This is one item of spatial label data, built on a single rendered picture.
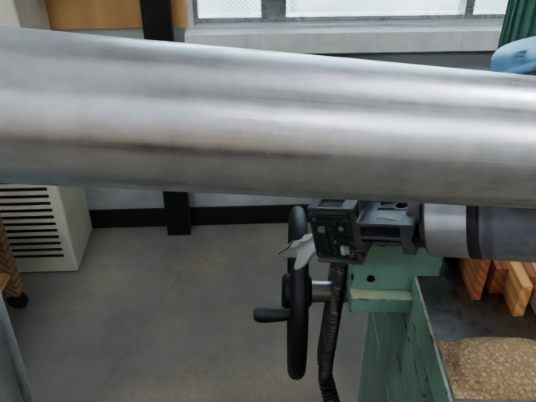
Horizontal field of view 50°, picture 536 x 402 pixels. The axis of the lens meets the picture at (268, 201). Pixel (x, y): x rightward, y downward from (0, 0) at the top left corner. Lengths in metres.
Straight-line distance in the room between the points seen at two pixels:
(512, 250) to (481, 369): 0.22
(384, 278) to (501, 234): 0.35
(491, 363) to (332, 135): 0.51
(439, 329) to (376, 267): 0.13
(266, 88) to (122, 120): 0.08
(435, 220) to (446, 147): 0.26
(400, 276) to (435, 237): 0.32
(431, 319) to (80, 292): 1.65
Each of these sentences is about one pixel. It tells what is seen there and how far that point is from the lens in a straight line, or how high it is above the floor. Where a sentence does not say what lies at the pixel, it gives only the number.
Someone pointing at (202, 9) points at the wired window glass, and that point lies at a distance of 2.21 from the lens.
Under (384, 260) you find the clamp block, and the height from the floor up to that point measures 0.93.
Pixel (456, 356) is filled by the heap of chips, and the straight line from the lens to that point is 0.79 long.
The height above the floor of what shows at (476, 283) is 0.93.
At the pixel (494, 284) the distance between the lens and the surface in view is 0.91.
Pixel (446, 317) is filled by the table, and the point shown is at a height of 0.90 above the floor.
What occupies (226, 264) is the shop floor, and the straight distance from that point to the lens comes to 2.31.
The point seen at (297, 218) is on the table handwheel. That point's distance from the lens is 0.91.
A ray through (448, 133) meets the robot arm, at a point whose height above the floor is 1.34.
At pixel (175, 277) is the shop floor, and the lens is 2.27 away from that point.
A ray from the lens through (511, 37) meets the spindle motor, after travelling 0.81.
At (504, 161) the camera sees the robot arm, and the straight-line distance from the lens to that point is 0.36.
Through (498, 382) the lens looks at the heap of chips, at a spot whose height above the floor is 0.92.
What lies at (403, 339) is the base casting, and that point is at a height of 0.77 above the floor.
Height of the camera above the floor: 1.49
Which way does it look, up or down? 34 degrees down
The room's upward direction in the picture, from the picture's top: straight up
